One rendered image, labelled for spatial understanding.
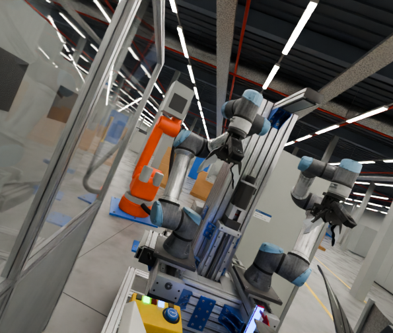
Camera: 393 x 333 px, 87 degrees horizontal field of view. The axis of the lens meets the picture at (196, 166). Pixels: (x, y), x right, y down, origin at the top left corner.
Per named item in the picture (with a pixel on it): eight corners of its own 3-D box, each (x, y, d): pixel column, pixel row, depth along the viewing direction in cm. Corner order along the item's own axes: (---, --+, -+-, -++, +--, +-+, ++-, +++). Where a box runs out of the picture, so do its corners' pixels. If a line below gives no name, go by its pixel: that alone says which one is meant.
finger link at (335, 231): (329, 239, 91) (327, 219, 90) (341, 245, 85) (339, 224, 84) (323, 240, 91) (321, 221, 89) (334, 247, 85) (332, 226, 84)
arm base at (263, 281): (240, 269, 123) (247, 254, 123) (262, 278, 125) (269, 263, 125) (249, 285, 108) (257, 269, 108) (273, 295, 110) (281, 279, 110)
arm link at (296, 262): (273, 274, 116) (307, 197, 137) (300, 291, 109) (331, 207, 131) (275, 270, 107) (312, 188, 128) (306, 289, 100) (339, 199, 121)
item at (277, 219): (176, 313, 214) (265, 118, 209) (176, 309, 219) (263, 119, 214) (273, 342, 236) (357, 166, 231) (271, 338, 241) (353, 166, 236)
